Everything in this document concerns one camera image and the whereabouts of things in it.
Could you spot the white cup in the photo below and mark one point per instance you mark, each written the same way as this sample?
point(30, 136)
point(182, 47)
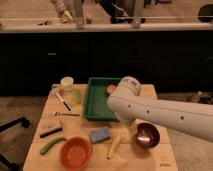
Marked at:
point(67, 83)

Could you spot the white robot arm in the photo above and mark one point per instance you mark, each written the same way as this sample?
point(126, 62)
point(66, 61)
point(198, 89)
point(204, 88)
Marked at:
point(191, 118)

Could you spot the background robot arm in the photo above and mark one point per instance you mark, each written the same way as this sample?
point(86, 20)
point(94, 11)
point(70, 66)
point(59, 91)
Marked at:
point(63, 15)

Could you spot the orange fruit in tray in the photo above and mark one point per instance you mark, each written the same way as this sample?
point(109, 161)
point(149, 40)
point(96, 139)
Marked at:
point(110, 88)

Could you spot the green plastic tray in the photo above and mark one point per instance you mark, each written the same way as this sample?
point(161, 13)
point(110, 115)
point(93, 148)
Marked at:
point(95, 102)

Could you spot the translucent green cup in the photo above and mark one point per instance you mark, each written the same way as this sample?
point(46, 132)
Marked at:
point(76, 96)

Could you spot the blue sponge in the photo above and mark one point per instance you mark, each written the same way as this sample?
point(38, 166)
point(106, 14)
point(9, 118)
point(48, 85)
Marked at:
point(99, 135)

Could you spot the yellow banana toy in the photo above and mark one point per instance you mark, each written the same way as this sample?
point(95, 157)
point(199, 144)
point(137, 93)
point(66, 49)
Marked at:
point(113, 146)

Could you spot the small fork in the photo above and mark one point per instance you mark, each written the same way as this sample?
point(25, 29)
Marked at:
point(64, 114)

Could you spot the dark brown bowl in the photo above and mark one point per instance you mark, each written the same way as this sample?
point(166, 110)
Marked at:
point(147, 136)

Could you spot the orange ball on background table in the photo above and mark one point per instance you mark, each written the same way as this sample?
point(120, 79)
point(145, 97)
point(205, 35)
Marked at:
point(88, 18)

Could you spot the orange plastic bowl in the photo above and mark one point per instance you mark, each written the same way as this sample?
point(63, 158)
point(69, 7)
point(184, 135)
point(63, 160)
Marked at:
point(75, 154)

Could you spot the green cucumber toy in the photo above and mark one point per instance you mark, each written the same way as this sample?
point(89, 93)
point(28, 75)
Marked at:
point(50, 144)

